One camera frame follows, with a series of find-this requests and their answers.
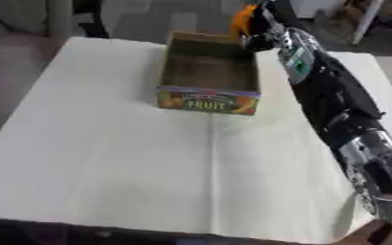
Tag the orange toy fruit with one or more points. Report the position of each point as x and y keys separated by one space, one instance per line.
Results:
x=242 y=19

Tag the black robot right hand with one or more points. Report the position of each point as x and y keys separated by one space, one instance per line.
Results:
x=263 y=30

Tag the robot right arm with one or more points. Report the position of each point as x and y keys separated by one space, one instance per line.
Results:
x=339 y=105

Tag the cardboard box with printed front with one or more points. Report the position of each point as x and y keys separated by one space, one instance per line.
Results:
x=209 y=76

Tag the white table leg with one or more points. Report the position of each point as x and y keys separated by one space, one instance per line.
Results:
x=366 y=20

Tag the black chair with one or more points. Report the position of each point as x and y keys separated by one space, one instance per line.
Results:
x=91 y=19

